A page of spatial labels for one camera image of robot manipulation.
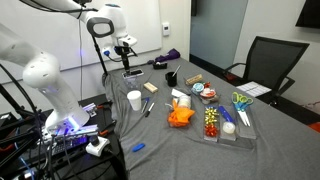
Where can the black mug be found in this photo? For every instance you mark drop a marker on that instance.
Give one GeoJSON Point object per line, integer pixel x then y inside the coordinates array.
{"type": "Point", "coordinates": [171, 80]}

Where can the silver spoon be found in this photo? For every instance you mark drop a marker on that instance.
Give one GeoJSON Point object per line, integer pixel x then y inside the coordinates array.
{"type": "Point", "coordinates": [176, 70]}

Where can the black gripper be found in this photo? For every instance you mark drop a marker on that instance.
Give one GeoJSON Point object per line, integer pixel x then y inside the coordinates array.
{"type": "Point", "coordinates": [125, 55]}

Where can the blue marker pen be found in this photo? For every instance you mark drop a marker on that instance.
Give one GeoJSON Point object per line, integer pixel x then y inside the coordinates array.
{"type": "Point", "coordinates": [145, 104]}

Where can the white small box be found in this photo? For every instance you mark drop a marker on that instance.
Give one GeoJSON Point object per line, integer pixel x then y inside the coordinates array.
{"type": "Point", "coordinates": [178, 92]}

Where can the light wooden block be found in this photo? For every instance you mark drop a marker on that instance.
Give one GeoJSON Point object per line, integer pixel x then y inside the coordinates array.
{"type": "Point", "coordinates": [150, 87]}

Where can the white paper cup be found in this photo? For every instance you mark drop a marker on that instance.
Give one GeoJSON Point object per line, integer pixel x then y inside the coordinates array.
{"type": "Point", "coordinates": [134, 100]}

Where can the gold gift bow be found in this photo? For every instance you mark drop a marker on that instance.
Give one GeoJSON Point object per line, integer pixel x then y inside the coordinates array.
{"type": "Point", "coordinates": [211, 115]}

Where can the clear plastic container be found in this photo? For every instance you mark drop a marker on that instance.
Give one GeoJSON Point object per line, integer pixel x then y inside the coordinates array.
{"type": "Point", "coordinates": [132, 84]}

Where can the white paper sheet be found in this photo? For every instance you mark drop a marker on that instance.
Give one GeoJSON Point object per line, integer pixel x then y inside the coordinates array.
{"type": "Point", "coordinates": [253, 89]}

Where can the grey tablecloth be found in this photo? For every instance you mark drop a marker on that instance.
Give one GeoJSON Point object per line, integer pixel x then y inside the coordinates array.
{"type": "Point", "coordinates": [186, 153]}

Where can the black office chair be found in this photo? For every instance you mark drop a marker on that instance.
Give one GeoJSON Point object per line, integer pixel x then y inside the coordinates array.
{"type": "Point", "coordinates": [270, 63]}

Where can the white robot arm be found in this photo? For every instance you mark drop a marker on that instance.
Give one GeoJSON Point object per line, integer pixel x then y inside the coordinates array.
{"type": "Point", "coordinates": [43, 73]}

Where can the white tape roll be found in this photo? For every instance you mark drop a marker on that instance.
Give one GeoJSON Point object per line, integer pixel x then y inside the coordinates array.
{"type": "Point", "coordinates": [184, 101]}

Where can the white wall thermostat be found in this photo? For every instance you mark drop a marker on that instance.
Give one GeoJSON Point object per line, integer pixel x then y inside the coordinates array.
{"type": "Point", "coordinates": [165, 29]}

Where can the wooden stamp block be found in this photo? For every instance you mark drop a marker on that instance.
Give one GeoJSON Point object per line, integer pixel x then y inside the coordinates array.
{"type": "Point", "coordinates": [194, 79]}

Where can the clear plastic tray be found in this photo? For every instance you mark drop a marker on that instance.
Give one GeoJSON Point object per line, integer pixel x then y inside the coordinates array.
{"type": "Point", "coordinates": [248, 131]}
{"type": "Point", "coordinates": [228, 136]}
{"type": "Point", "coordinates": [213, 100]}
{"type": "Point", "coordinates": [211, 139]}

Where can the white wall board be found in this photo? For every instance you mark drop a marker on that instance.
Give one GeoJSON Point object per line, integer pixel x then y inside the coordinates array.
{"type": "Point", "coordinates": [146, 20]}

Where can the orange cloth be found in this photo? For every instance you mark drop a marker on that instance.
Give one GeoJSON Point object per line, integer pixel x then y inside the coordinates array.
{"type": "Point", "coordinates": [180, 116]}

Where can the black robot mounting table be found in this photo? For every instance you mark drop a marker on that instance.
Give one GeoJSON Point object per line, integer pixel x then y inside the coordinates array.
{"type": "Point", "coordinates": [100, 166]}

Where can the red white ribbon roll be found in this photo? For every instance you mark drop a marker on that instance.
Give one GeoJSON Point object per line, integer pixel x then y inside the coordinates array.
{"type": "Point", "coordinates": [208, 93]}

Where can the white emergency stop box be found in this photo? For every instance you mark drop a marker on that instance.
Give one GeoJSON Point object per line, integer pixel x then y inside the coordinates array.
{"type": "Point", "coordinates": [97, 146]}

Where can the black tripod stand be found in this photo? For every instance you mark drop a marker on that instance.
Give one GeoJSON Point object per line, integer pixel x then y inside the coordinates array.
{"type": "Point", "coordinates": [100, 57]}

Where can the purple cloth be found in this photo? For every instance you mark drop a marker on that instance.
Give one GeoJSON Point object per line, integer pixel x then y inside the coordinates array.
{"type": "Point", "coordinates": [168, 55]}

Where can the small red gift bow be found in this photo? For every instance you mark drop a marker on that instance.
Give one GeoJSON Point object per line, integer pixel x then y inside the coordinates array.
{"type": "Point", "coordinates": [207, 84]}

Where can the blue marker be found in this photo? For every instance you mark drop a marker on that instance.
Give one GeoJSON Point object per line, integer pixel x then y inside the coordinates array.
{"type": "Point", "coordinates": [138, 147]}

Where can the blue tube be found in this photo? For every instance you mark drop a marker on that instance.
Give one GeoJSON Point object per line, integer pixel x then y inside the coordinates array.
{"type": "Point", "coordinates": [226, 115]}

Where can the blue round tin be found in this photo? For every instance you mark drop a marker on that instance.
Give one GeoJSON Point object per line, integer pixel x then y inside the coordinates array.
{"type": "Point", "coordinates": [197, 87]}

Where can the black marker pen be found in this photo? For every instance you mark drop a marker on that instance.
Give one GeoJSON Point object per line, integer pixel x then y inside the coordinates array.
{"type": "Point", "coordinates": [149, 109]}

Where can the black wall television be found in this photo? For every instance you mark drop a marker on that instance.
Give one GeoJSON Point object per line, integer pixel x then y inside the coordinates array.
{"type": "Point", "coordinates": [308, 13]}

